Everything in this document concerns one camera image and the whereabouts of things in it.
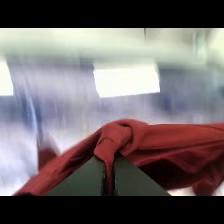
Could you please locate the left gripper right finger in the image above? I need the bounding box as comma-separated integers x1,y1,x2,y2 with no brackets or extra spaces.
112,152,171,197

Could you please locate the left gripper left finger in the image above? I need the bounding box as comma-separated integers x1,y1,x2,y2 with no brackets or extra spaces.
46,155,107,197

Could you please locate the red garment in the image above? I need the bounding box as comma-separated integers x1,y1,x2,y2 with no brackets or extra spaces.
13,118,224,197

